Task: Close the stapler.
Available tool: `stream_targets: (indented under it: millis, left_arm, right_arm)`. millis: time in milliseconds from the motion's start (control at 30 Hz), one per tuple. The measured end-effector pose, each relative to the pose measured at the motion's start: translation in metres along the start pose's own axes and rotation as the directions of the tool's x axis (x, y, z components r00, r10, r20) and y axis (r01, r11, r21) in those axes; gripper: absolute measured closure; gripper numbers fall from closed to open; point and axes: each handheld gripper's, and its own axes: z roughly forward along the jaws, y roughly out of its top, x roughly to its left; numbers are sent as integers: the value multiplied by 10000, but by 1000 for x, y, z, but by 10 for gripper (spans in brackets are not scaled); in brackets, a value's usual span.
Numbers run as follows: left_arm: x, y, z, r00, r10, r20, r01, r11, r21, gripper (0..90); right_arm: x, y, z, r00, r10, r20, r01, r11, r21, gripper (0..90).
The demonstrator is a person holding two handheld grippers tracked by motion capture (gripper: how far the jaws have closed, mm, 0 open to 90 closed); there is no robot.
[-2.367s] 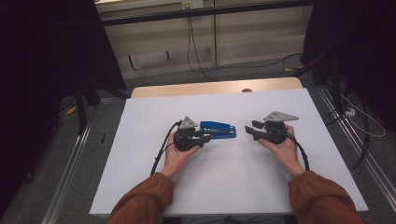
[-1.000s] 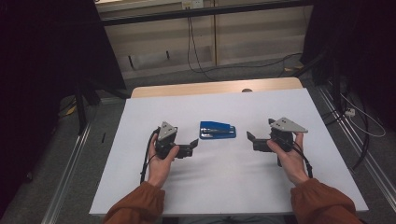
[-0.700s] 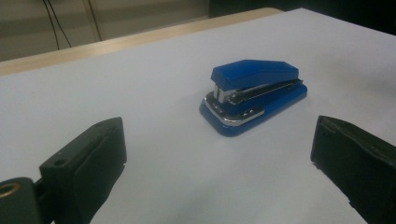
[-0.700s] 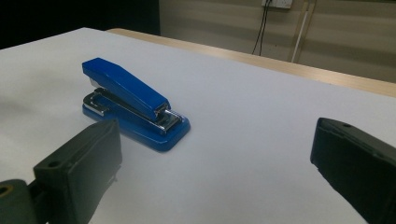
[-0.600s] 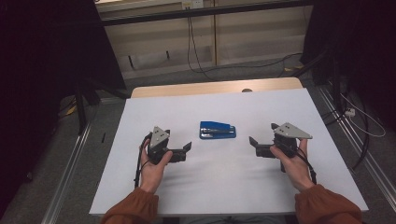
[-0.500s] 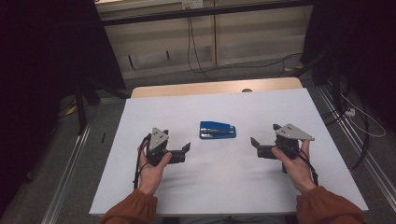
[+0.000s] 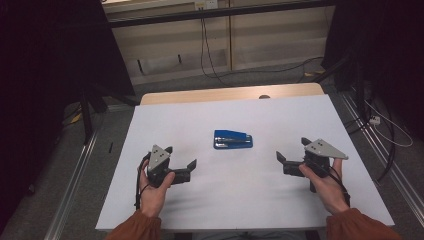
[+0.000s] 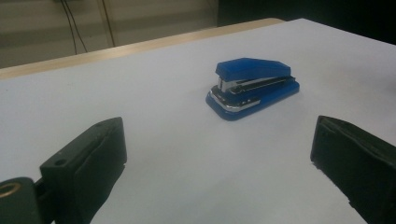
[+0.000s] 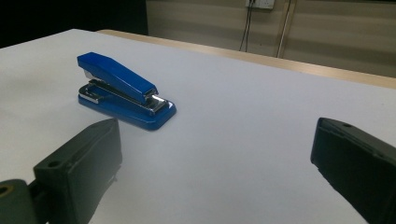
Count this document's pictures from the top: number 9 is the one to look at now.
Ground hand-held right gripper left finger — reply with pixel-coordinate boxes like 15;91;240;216
33;118;123;224

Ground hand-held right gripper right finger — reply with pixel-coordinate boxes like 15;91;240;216
310;117;396;224

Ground blue stapler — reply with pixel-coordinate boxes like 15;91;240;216
77;51;177;132

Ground wooden table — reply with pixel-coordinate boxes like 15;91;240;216
96;29;396;91

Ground black curtain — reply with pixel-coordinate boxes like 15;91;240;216
0;0;149;49

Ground black wall cable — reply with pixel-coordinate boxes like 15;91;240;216
238;1;252;52
244;1;255;53

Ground white wall socket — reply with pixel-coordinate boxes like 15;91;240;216
245;0;276;10

